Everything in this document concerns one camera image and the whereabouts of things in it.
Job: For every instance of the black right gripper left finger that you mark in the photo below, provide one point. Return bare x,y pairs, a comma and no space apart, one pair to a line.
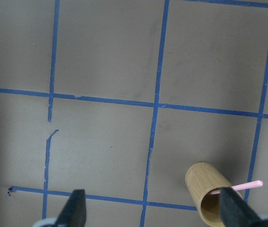
74,213

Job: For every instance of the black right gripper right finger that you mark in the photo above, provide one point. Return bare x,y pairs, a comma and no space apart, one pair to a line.
234,211

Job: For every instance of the pink chopstick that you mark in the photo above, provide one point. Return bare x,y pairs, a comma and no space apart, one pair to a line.
240,187

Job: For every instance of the bamboo cylinder holder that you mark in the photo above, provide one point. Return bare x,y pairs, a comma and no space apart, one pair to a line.
201,179

